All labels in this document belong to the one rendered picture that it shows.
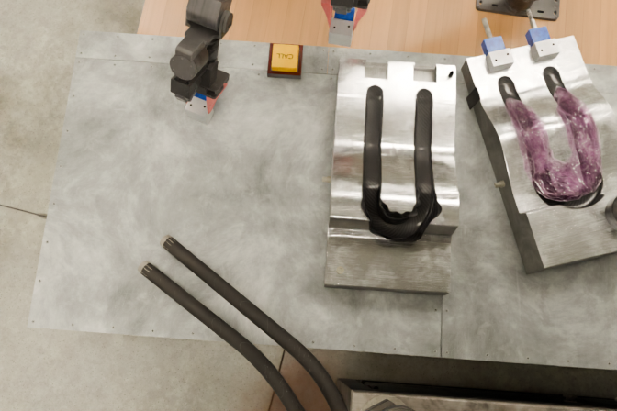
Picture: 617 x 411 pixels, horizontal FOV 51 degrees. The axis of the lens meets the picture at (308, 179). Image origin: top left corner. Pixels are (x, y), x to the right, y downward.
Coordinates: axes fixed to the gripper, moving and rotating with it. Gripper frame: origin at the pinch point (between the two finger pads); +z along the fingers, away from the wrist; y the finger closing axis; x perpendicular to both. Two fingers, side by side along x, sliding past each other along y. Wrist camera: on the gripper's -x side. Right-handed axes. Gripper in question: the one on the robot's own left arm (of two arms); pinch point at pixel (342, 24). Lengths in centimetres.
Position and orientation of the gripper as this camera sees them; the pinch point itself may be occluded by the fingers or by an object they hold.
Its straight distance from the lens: 143.7
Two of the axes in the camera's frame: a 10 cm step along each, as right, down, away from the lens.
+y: 9.8, 1.8, -0.6
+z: -0.8, 6.8, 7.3
